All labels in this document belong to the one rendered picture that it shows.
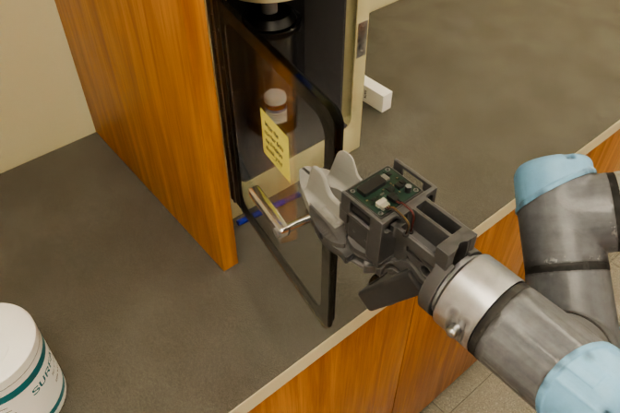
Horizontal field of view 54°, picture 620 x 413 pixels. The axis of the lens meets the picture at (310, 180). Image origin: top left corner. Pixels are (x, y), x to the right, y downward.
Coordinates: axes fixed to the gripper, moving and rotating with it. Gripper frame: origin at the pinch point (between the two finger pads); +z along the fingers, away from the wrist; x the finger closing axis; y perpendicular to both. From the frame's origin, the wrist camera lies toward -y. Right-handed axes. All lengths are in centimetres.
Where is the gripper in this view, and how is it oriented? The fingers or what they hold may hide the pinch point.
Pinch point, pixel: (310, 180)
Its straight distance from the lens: 65.3
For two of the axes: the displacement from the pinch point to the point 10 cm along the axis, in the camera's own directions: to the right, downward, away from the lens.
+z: -6.4, -5.3, 5.5
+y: 0.0, -7.2, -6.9
